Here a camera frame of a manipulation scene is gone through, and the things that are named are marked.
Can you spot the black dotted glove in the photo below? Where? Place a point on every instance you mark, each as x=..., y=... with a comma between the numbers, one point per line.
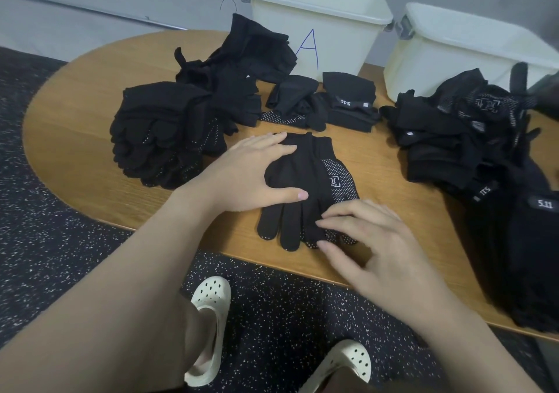
x=342, y=183
x=162, y=180
x=144, y=104
x=293, y=222
x=127, y=148
x=131, y=128
x=183, y=128
x=148, y=154
x=196, y=148
x=157, y=131
x=179, y=98
x=173, y=154
x=210, y=126
x=183, y=177

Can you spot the person's right white shoe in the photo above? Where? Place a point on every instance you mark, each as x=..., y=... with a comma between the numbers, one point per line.
x=349, y=358

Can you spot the person's left hand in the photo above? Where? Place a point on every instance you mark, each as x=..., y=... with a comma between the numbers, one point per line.
x=240, y=179

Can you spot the person's left forearm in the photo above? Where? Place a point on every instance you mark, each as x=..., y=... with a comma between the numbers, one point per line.
x=96, y=310

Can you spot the stack of black gloves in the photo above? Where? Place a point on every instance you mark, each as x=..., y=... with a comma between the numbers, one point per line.
x=122, y=166

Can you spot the pile of black gloves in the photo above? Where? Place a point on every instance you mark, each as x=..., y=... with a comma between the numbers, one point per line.
x=140, y=177
x=244, y=65

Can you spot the person's right hand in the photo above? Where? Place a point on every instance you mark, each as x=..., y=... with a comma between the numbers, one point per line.
x=397, y=262

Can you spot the person's white shoe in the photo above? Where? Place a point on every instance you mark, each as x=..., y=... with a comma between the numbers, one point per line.
x=212, y=301
x=349, y=358

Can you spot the grey wall pipe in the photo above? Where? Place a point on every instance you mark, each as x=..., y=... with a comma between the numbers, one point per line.
x=87, y=8

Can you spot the person's left leg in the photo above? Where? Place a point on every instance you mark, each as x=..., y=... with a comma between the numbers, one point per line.
x=196, y=332

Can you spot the white plastic bin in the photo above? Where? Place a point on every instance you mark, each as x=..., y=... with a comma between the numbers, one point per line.
x=271, y=30
x=419, y=61

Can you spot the black fingerless glove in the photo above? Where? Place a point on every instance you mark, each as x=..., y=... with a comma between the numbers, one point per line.
x=533, y=222
x=515, y=275
x=528, y=305
x=541, y=257
x=498, y=249

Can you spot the person's left white shoe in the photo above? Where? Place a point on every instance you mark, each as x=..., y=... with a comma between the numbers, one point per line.
x=212, y=301

